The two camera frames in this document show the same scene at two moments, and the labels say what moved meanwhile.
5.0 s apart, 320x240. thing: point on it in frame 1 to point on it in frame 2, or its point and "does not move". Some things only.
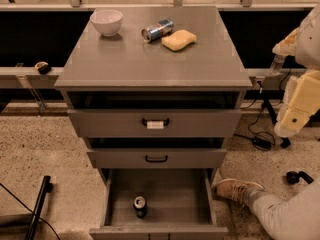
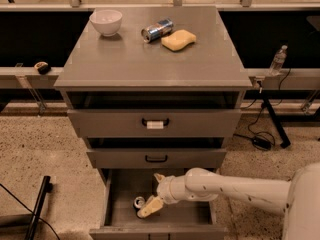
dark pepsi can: [139, 204] does not move
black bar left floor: [47, 187] does not move
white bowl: [107, 21] does not move
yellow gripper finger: [287, 46] to [172, 189]
